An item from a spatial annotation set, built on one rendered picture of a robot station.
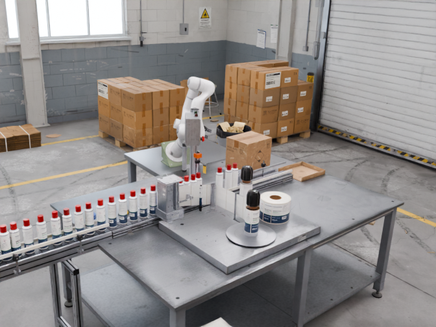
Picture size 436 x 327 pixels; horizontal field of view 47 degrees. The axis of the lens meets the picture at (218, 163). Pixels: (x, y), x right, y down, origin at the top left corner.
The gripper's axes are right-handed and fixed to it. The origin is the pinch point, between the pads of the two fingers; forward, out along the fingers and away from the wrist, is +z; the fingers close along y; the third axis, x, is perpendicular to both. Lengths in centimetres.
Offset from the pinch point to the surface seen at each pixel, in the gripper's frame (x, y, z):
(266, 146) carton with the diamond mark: -16, 29, 43
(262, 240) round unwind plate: -134, 86, 17
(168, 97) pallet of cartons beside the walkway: 192, -191, -9
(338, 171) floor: 114, -134, 224
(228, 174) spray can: -68, 48, 5
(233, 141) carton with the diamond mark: -20.2, 26.0, 14.7
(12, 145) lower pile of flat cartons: 119, -307, -190
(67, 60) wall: 311, -318, -163
